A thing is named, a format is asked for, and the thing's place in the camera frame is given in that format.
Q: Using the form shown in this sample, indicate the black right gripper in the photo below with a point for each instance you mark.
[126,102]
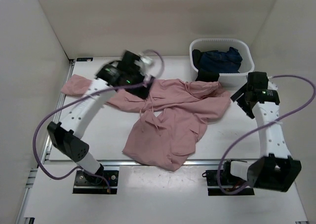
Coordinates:
[240,102]

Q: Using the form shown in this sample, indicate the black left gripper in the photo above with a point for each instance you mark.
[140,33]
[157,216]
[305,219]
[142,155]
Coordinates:
[141,92]

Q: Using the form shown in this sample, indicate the pink trousers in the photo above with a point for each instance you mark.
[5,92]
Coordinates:
[172,119]

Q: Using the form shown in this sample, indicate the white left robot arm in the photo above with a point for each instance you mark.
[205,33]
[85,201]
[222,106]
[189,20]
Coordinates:
[66,135]

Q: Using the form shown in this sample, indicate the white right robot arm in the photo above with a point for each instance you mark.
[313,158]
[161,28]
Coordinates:
[275,169]

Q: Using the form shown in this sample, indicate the dark blue trousers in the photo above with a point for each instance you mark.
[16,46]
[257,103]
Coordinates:
[228,62]

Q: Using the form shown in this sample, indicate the black trousers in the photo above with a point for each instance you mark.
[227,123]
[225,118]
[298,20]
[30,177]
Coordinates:
[203,75]

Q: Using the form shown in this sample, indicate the white plastic basket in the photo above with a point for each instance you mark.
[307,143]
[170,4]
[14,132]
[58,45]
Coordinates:
[223,44]

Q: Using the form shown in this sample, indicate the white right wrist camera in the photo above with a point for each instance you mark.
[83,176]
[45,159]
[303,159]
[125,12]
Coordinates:
[271,85]

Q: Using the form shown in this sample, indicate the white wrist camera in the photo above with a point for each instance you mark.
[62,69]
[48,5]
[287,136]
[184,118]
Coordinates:
[144,61]
[271,85]

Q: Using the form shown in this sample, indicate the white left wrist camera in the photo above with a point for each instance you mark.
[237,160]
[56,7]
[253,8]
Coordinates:
[144,61]

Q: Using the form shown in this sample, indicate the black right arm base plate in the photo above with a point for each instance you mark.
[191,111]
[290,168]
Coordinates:
[229,184]

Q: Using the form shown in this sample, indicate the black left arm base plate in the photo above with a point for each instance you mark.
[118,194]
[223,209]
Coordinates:
[84,184]

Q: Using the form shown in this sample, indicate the aluminium table edge rail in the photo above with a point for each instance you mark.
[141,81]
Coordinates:
[169,164]

